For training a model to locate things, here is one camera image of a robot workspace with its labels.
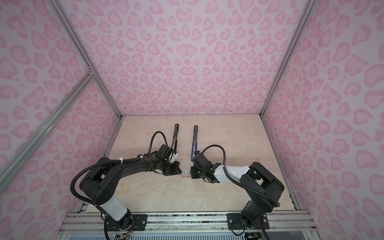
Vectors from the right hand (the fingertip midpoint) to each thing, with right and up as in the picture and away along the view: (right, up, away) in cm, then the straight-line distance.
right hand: (191, 171), depth 88 cm
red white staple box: (-3, -1, +1) cm, 4 cm away
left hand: (-5, +1, 0) cm, 5 cm away
